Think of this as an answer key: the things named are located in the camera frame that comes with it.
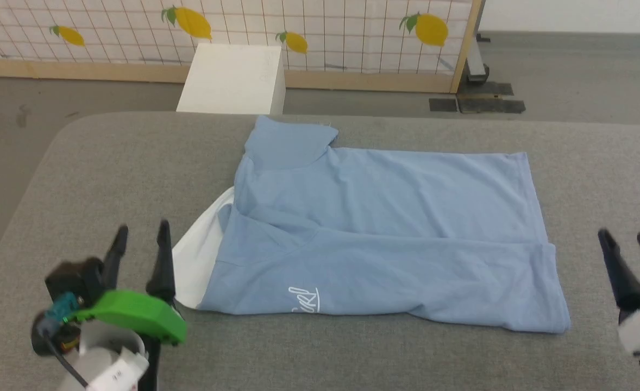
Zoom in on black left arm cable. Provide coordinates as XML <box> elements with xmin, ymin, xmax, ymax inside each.
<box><xmin>31</xmin><ymin>293</ymin><xmax>90</xmax><ymax>389</ymax></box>

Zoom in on white box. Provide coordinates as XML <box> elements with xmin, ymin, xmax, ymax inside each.
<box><xmin>176</xmin><ymin>43</ymin><xmax>286</xmax><ymax>116</ymax></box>

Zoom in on lemon print partition screen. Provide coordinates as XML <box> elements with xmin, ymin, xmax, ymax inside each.
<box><xmin>0</xmin><ymin>0</ymin><xmax>487</xmax><ymax>94</ymax></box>

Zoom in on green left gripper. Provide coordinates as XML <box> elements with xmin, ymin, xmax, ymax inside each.
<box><xmin>74</xmin><ymin>219</ymin><xmax>188</xmax><ymax>391</ymax></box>

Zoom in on grey fabric sofa cushion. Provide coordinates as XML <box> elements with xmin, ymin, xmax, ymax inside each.
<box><xmin>0</xmin><ymin>111</ymin><xmax>640</xmax><ymax>391</ymax></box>

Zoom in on light blue shirt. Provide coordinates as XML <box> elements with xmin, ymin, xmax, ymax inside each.
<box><xmin>172</xmin><ymin>115</ymin><xmax>572</xmax><ymax>334</ymax></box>

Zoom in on grey metal partition foot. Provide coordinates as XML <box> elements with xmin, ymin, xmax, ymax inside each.
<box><xmin>464</xmin><ymin>34</ymin><xmax>491</xmax><ymax>85</ymax></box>

